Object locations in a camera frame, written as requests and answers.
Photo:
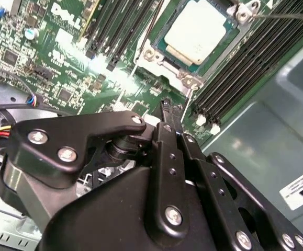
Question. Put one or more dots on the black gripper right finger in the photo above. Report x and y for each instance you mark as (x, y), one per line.
(216, 183)

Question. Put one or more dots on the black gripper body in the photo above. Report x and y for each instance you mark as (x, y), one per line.
(101, 222)

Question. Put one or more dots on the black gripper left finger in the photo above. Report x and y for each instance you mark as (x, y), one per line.
(62, 136)

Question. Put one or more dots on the metal socket cover frame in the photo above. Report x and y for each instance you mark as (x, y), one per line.
(170, 73)

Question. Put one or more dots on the CPU plate silver top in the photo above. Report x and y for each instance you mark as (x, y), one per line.
(195, 34)

